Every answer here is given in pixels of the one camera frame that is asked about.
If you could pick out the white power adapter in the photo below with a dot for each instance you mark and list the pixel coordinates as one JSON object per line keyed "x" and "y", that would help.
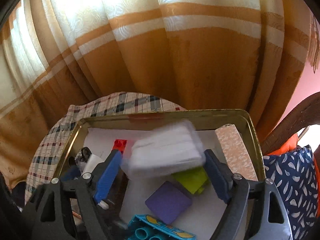
{"x": 93, "y": 161}

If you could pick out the blue printed cushion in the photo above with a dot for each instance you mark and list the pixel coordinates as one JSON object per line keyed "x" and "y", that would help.
{"x": 295, "y": 185}

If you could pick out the beige and orange curtain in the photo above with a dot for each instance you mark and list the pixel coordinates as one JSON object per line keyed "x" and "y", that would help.
{"x": 187, "y": 67}

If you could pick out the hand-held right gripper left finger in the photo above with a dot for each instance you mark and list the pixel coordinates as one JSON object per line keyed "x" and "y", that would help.
{"x": 107, "y": 175}

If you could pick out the plaid tablecloth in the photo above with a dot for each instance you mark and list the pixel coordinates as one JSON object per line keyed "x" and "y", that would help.
{"x": 112, "y": 105}

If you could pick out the grey floral pouch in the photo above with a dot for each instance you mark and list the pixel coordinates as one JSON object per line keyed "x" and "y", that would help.
{"x": 81, "y": 155}

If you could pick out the teal building block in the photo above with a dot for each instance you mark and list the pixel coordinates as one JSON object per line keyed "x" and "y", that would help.
{"x": 150, "y": 232}

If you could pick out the white cardboard box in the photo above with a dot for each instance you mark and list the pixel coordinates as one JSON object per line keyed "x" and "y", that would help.
{"x": 235, "y": 150}

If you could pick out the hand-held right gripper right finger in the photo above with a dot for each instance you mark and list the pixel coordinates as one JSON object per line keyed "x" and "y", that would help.
{"x": 217, "y": 177}

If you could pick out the white paper liner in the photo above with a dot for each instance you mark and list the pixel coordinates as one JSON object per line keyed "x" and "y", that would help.
{"x": 105, "y": 140}

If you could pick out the red building block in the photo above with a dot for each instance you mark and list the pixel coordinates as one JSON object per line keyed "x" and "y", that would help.
{"x": 120, "y": 145}

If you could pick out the green building block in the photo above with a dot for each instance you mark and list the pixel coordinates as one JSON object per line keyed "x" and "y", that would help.
{"x": 192, "y": 180}

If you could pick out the clear plastic box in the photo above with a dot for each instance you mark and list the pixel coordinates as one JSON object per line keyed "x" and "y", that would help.
{"x": 165, "y": 150}

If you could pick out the purple block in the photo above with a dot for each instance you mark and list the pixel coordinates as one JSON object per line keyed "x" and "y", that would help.
{"x": 167, "y": 202}

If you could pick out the golden tin box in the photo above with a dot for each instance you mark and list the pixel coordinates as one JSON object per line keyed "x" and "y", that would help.
{"x": 175, "y": 120}

